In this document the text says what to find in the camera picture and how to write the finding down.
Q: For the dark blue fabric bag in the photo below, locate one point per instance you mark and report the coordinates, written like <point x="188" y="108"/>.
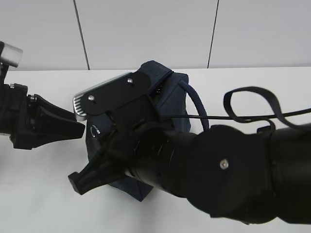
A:
<point x="168" y="92"/>

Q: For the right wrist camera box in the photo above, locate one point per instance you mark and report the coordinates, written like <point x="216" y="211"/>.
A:
<point x="110" y="94"/>

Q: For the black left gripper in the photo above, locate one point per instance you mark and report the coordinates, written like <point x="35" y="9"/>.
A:
<point x="52" y="123"/>

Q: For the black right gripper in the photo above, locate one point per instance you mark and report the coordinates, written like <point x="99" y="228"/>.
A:
<point x="139" y="146"/>

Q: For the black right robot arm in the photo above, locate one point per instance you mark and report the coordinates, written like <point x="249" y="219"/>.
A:
<point x="252" y="178"/>

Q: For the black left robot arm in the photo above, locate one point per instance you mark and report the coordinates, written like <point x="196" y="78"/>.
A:
<point x="6" y="118"/>

